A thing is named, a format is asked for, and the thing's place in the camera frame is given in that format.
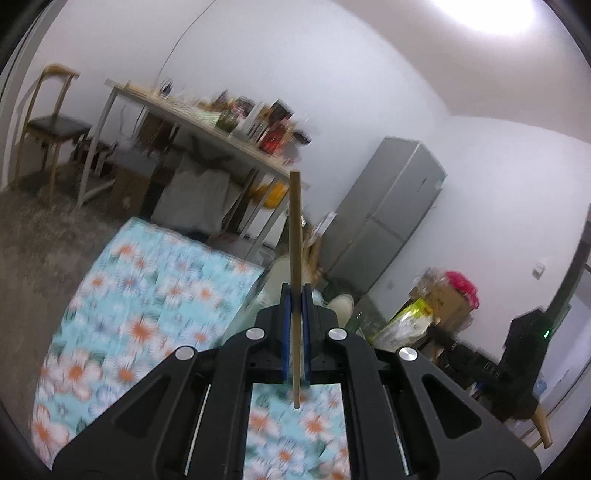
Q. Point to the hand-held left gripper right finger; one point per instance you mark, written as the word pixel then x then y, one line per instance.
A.
pixel 308 334

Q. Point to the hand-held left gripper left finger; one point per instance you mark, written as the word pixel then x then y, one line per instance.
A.
pixel 286 334

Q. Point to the yellow wooden chopstick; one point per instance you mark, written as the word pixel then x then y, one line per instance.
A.
pixel 296 230

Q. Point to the light wooden chair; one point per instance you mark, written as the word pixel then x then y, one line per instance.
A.
pixel 540 424

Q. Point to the brown cardboard box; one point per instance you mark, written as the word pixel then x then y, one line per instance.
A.
pixel 450 304

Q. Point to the red plastic bag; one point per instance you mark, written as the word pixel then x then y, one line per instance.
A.
pixel 464 288

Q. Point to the yellow-green printed bag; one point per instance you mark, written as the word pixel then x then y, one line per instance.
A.
pixel 406 323

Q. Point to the clear plastic bag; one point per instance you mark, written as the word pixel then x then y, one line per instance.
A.
pixel 427 281

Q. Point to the yellow plastic bag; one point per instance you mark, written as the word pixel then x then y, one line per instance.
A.
pixel 272 194

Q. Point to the blue floral cloth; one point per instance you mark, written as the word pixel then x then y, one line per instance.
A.
pixel 138 314

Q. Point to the grey refrigerator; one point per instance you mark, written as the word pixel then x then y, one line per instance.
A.
pixel 388 207

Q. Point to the white sack under table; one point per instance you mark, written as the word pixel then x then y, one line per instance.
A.
pixel 194 194

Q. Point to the red box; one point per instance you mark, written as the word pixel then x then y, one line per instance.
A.
pixel 273 137

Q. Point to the small cardboard box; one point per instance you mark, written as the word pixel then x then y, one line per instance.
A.
pixel 129 189

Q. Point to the dark glass jar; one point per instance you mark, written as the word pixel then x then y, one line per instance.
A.
pixel 227 121

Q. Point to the white-legged wooden table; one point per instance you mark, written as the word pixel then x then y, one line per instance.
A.
pixel 207 127

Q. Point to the black box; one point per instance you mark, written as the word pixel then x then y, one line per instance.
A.
pixel 281 110

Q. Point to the grey padded stool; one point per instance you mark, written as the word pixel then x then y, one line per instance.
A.
pixel 94 154

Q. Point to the wooden chair with dark seat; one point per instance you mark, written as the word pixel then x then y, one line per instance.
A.
pixel 51 124

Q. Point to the grey door frame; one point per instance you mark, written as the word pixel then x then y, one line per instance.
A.
pixel 570 295

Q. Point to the white wall switch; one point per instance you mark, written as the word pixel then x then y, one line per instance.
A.
pixel 538 271

